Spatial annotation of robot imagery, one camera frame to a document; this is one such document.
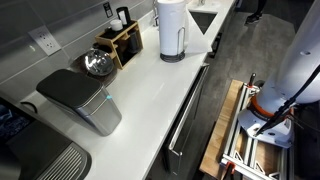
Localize stainless steel sink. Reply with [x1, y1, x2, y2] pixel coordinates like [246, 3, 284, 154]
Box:
[188, 9, 219, 36]

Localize white wall outlet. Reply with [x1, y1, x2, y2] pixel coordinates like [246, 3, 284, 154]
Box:
[27, 25, 62, 57]

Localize black wall switch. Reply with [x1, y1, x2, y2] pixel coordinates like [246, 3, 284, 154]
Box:
[102, 1, 114, 19]

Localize black jar with white label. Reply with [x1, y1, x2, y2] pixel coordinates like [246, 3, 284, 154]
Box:
[115, 6, 132, 26]

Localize coffee machine with screen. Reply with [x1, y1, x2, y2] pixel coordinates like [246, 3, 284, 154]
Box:
[0, 96, 93, 180]

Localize red black clamp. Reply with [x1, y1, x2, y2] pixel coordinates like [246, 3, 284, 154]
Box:
[221, 161, 237, 180]
[248, 72, 258, 88]

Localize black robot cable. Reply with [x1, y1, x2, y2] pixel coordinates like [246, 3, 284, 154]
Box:
[254, 64, 320, 138]

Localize small white cup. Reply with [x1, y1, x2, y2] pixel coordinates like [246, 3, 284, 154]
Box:
[109, 18, 124, 32]

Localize aluminium profile frame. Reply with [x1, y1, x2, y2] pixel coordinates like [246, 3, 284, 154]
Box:
[219, 83, 295, 180]

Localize chrome faucet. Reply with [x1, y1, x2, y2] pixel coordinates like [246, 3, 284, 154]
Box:
[152, 0, 160, 28]

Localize white paper towel roll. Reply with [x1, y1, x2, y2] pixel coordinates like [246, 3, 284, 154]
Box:
[156, 0, 215, 57]

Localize person's dark shoes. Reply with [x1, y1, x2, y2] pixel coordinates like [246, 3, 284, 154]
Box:
[244, 12, 265, 25]

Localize dark dishwasher door with handle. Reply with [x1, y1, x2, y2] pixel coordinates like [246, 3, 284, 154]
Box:
[161, 63, 211, 176]

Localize wooden base board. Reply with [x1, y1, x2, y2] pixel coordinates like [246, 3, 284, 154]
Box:
[199, 79, 245, 180]

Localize wooden countertop organizer box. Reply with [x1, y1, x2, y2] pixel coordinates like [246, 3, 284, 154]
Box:
[94, 20, 145, 70]

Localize steel bin with black lid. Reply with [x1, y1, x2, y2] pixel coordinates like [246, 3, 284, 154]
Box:
[35, 68, 123, 137]

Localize dark mug in organizer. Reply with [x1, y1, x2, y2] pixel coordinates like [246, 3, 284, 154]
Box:
[128, 31, 141, 55]

